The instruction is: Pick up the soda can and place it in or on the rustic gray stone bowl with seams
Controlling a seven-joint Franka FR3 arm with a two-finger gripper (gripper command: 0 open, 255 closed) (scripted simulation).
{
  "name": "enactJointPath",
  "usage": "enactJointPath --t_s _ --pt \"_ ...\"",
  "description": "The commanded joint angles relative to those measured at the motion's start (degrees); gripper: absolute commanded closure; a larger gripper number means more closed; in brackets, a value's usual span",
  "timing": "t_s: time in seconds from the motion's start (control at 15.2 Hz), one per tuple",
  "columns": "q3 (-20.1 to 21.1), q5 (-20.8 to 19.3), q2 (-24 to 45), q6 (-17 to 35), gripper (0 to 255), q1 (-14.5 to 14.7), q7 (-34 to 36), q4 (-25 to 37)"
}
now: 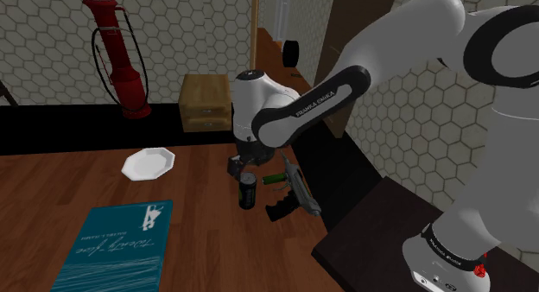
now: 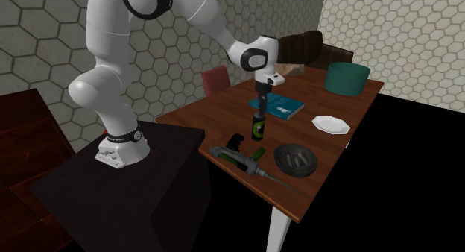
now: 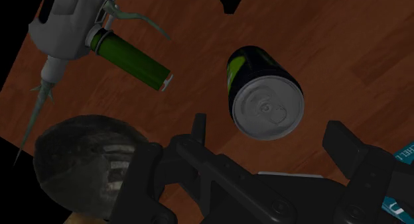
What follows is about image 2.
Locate teal book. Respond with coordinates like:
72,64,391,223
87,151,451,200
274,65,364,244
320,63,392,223
248,92,306,121

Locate black can with green label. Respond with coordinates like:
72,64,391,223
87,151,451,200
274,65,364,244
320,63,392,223
251,112,267,142

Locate wooden table with white legs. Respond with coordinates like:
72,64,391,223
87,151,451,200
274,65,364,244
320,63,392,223
154,63,385,252

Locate red chair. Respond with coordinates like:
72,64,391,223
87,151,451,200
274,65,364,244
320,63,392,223
200,65,233,98

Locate dark brown chair beige seat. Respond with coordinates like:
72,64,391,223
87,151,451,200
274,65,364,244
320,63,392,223
275,30,324,78

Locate grey green needle gun tool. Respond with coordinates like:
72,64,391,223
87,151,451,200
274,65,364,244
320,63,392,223
208,133,311,198

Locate white plate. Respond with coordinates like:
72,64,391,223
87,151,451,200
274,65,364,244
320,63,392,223
311,115,352,136

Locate dark grey round bowl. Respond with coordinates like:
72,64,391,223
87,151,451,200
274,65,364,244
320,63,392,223
273,142,319,179

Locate teal round container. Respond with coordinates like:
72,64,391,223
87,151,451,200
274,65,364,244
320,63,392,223
323,61,371,97

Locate dark robot stand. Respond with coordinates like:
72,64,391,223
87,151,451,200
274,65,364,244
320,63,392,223
28,120,212,252

